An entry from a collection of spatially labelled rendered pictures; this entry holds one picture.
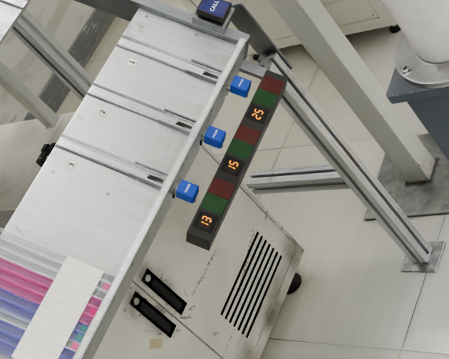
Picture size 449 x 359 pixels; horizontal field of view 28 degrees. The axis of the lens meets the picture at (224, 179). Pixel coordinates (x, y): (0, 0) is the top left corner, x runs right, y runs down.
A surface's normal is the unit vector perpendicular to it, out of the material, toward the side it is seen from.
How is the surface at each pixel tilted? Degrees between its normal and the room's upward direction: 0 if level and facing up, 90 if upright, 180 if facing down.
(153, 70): 43
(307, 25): 90
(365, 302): 0
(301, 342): 0
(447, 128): 90
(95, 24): 90
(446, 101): 90
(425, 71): 0
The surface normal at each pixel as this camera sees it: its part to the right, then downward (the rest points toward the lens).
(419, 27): -0.42, 0.80
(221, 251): 0.78, -0.06
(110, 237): 0.07, -0.48
